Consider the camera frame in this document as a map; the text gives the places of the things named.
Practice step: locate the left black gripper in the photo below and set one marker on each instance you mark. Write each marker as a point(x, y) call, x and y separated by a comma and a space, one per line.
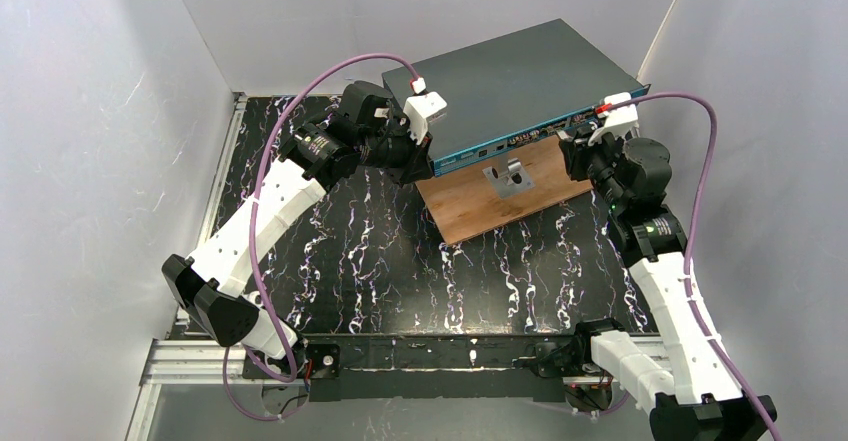
point(411, 153)

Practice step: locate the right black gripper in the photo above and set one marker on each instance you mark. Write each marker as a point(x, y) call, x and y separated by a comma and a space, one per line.
point(577, 149)

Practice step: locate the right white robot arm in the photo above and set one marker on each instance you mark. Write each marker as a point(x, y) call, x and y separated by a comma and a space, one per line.
point(699, 397)

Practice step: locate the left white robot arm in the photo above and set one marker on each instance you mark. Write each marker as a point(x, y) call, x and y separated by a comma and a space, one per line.
point(209, 283)

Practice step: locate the wooden base board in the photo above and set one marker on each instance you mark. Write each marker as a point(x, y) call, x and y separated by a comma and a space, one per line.
point(464, 205)

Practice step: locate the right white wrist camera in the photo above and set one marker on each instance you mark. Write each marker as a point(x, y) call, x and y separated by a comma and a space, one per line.
point(617, 122)

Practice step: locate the metal switch stand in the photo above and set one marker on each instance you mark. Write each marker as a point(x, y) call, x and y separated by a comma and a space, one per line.
point(508, 177)

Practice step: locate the grey teal network switch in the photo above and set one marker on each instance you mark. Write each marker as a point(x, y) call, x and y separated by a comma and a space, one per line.
point(508, 92)

